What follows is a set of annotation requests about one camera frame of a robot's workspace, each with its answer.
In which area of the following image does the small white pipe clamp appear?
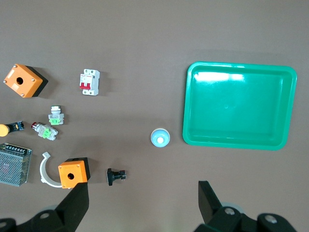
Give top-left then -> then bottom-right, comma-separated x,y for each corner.
39,151 -> 63,189

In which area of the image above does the black square pushbutton switch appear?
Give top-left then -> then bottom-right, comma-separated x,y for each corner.
106,168 -> 127,187

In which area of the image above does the white circuit breaker red switch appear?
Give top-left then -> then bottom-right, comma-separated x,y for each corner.
79,69 -> 101,97

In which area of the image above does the red-capped pushbutton switch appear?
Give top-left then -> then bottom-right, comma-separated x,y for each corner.
30,121 -> 59,142

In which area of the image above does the yellow-capped pushbutton switch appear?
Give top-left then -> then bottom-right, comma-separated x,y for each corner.
0,120 -> 26,138

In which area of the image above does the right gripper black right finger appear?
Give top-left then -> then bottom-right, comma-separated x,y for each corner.
194,180 -> 243,232

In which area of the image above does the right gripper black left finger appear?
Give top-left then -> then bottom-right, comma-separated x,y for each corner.
25,183 -> 89,232

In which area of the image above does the metal mesh power supply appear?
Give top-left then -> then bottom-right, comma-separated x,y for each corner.
0,142 -> 33,187

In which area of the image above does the green plastic tray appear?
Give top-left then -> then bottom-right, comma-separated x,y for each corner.
182,61 -> 298,151

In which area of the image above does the orange black push-button box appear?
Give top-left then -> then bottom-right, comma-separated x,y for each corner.
3,63 -> 49,99
57,157 -> 91,189

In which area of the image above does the green-capped pushbutton switch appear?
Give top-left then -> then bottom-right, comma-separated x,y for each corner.
48,105 -> 65,126

